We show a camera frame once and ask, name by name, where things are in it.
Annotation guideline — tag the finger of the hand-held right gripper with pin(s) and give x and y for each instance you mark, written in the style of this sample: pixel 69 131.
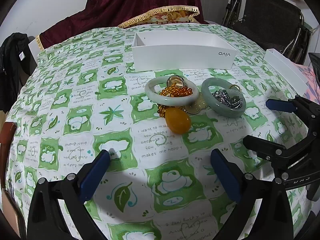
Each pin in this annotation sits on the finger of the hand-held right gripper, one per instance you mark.
pixel 262 147
pixel 280 106

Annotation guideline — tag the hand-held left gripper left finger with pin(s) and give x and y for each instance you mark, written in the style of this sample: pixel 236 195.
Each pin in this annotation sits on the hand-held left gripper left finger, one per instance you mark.
pixel 96 175

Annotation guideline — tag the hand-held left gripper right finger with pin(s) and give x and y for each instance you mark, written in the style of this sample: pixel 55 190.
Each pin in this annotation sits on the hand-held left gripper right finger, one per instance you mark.
pixel 225 175

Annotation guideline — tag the green jade bangle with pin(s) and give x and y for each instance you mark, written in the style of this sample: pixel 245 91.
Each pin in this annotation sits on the green jade bangle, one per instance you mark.
pixel 215 106

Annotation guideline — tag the pale white jade bangle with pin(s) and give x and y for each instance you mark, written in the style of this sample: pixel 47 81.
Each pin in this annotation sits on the pale white jade bangle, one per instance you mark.
pixel 155 95

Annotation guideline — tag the white cardboard box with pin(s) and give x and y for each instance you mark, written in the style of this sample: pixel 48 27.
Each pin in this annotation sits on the white cardboard box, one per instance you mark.
pixel 175 55

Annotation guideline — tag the white box lid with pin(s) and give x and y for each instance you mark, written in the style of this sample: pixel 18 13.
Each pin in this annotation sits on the white box lid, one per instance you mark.
pixel 285 70

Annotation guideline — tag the pink patterned cloth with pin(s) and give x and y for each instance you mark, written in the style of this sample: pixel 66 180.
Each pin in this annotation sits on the pink patterned cloth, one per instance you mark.
pixel 312 80

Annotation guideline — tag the pale yellow jade pendant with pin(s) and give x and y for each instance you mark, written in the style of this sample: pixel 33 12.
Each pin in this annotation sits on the pale yellow jade pendant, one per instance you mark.
pixel 196 107

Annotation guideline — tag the black folding chair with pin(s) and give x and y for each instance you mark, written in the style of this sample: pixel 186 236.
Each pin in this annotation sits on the black folding chair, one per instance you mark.
pixel 270 22

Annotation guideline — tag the green and white tablecloth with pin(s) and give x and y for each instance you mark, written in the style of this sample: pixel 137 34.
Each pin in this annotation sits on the green and white tablecloth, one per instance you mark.
pixel 75 92

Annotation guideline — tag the reddish brown wooden piece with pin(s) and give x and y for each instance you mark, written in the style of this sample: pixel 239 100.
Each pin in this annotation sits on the reddish brown wooden piece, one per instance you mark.
pixel 6 135

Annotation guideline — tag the black jacket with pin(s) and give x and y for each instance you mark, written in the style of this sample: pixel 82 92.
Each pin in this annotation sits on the black jacket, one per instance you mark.
pixel 15 62

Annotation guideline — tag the gold fringed patterned cloth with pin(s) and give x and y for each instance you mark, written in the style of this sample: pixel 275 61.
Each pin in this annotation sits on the gold fringed patterned cloth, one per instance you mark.
pixel 170 16

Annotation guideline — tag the maroon velvet cloth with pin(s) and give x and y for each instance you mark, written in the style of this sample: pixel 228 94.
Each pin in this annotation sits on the maroon velvet cloth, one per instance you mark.
pixel 137 0

